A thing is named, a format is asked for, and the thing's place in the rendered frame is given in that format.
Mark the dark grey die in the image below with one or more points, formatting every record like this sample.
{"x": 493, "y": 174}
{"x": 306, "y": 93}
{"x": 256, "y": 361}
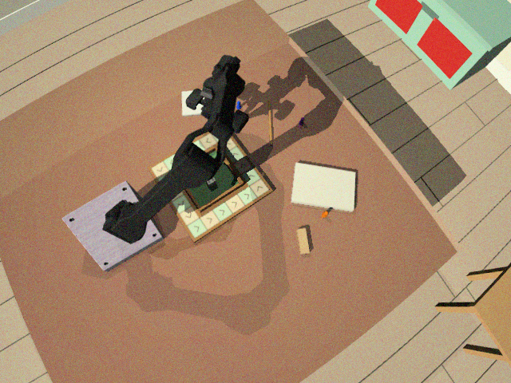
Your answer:
{"x": 211, "y": 182}

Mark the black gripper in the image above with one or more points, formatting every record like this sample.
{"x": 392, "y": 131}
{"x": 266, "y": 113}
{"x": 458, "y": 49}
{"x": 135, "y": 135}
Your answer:
{"x": 239, "y": 118}

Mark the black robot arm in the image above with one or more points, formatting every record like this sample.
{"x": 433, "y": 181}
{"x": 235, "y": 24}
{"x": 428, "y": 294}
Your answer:
{"x": 191, "y": 166}

